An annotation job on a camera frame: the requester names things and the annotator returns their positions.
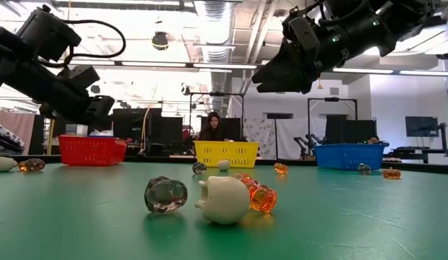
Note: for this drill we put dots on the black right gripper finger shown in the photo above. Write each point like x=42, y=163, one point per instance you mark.
x=289, y=87
x=285, y=70

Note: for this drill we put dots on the orange translucent pumpkin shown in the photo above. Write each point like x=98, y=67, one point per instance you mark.
x=280, y=168
x=391, y=174
x=22, y=166
x=245, y=178
x=263, y=198

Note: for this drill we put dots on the white plastic skull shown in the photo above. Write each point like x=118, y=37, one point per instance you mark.
x=223, y=165
x=3, y=164
x=224, y=200

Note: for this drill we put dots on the black background robot arm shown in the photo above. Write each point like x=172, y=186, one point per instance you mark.
x=303, y=150

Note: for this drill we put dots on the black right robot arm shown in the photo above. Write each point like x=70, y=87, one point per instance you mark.
x=390, y=21

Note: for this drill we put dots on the black ceiling spotlight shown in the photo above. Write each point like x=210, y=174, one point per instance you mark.
x=95, y=90
x=185, y=90

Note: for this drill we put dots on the white box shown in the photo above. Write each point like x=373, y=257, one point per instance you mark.
x=76, y=130

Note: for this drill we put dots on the yellow ceiling pendant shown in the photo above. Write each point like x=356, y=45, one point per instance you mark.
x=319, y=86

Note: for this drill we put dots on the black partition panel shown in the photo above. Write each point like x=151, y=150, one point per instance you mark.
x=350, y=131
x=130, y=126
x=61, y=126
x=171, y=133

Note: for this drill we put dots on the white plastic bag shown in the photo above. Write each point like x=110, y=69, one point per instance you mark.
x=101, y=133

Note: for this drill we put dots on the white hanging sheet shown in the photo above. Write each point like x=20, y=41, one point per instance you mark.
x=287, y=137

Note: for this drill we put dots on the red plastic basket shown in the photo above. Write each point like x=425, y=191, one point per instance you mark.
x=90, y=151

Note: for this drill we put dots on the patterned hanging sheet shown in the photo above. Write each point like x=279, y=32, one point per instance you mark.
x=263, y=137

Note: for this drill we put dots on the pink curtain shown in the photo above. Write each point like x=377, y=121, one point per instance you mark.
x=29, y=126

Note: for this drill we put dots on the black bar with LED lights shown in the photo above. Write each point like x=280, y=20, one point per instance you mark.
x=224, y=66

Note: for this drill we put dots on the yellow plastic basket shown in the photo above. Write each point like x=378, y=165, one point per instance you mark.
x=238, y=153

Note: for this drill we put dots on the blue plastic basket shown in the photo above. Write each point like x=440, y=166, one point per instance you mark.
x=348, y=157

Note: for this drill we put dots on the black ceiling dome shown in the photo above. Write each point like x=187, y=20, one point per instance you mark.
x=160, y=41

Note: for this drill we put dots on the black desk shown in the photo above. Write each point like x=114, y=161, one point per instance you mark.
x=415, y=151

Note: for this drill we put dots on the green table mat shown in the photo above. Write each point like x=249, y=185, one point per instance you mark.
x=318, y=224

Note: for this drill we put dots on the black monitor stand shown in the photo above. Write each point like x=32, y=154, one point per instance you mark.
x=443, y=139

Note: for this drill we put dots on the black frame stand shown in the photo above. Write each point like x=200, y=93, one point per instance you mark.
x=331, y=99
x=216, y=94

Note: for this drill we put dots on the grey wall vent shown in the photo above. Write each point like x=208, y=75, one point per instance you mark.
x=334, y=91

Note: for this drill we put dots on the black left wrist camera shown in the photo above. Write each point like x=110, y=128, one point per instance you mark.
x=47, y=32

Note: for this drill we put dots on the silver corrugated ventilation duct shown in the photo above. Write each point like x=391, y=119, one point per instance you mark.
x=214, y=29

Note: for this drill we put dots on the black table frame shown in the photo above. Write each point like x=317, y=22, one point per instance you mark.
x=159, y=159

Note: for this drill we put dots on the black wall monitor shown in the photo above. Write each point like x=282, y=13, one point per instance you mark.
x=422, y=126

